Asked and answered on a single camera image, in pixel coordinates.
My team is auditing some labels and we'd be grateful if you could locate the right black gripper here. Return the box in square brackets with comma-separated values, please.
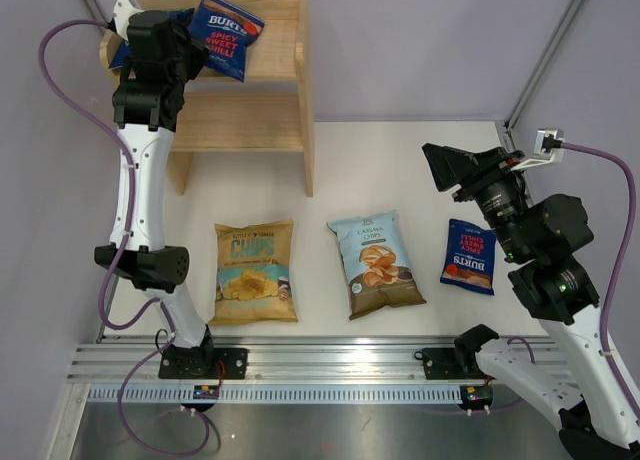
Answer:
[423, 143, 532, 261]

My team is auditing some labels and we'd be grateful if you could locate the blue sea salt vinegar bag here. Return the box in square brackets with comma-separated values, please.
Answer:
[109, 8, 195, 70]

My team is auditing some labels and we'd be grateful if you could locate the blue spicy sweet chilli bag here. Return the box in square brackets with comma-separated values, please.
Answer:
[189, 0, 265, 82]

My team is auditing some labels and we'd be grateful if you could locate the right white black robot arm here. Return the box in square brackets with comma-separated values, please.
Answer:
[422, 143, 639, 459]

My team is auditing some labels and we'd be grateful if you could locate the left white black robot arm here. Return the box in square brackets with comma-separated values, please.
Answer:
[94, 3, 216, 379]

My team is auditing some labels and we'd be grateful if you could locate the wooden two-tier shelf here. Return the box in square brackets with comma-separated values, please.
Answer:
[117, 0, 314, 195]

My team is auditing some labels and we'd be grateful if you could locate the light blue cassava chips bag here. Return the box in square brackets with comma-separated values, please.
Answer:
[327, 211, 426, 320]

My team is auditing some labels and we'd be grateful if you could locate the yellow kettle cooked chips bag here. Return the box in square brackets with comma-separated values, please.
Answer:
[209, 218, 298, 326]

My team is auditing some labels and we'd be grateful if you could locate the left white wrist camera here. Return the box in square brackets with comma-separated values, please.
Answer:
[107, 0, 143, 41]

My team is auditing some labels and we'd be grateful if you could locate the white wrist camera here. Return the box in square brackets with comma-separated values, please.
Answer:
[107, 0, 143, 41]
[511, 128, 565, 171]

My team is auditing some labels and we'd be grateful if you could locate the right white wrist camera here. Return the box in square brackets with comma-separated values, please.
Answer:
[511, 128, 565, 171]

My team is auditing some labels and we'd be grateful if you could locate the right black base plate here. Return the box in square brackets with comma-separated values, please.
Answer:
[413, 347, 490, 381]

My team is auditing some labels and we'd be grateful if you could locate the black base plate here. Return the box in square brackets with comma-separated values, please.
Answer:
[413, 347, 490, 381]
[158, 347, 248, 380]

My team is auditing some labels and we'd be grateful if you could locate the aluminium mounting rail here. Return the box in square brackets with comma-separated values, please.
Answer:
[67, 335, 610, 381]

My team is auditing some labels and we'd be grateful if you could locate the white slotted cable duct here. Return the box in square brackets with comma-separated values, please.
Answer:
[88, 384, 462, 405]

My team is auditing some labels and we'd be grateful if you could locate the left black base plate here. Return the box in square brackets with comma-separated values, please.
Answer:
[158, 347, 248, 380]

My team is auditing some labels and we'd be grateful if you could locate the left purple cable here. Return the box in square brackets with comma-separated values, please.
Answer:
[38, 19, 224, 456]

